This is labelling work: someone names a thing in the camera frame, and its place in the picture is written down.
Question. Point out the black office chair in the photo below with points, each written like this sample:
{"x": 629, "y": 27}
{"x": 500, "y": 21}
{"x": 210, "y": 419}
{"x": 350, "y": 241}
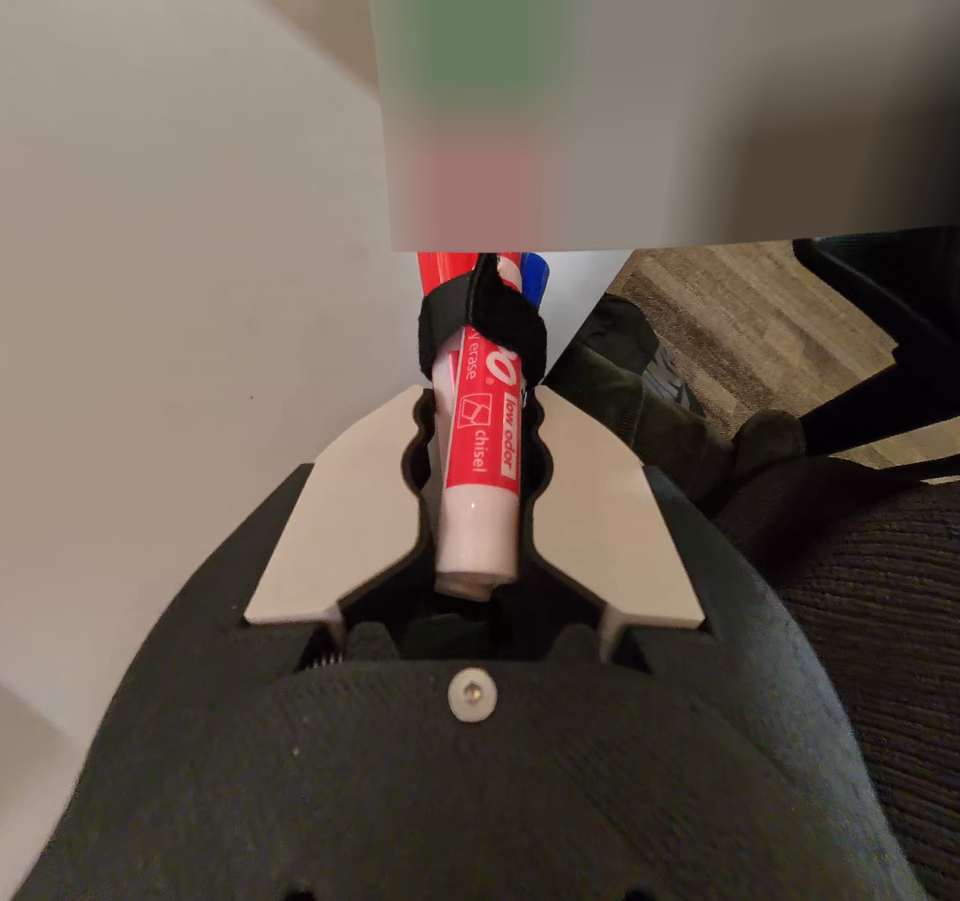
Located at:
{"x": 930, "y": 361}

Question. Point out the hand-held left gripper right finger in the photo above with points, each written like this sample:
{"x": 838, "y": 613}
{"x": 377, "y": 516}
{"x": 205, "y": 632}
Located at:
{"x": 615, "y": 541}

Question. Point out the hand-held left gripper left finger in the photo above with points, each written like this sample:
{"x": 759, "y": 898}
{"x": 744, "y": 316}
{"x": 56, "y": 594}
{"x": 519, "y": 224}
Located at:
{"x": 337, "y": 541}

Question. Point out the grey sneaker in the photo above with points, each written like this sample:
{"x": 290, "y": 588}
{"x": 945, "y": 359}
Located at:
{"x": 671, "y": 380}

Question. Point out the blue dry erase marker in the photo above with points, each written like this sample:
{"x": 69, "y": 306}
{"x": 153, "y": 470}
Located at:
{"x": 534, "y": 278}

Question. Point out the red dry erase marker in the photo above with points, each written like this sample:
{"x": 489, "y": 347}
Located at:
{"x": 480, "y": 526}
{"x": 442, "y": 271}

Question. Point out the white desk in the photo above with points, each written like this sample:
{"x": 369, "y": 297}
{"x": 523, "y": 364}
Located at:
{"x": 187, "y": 241}

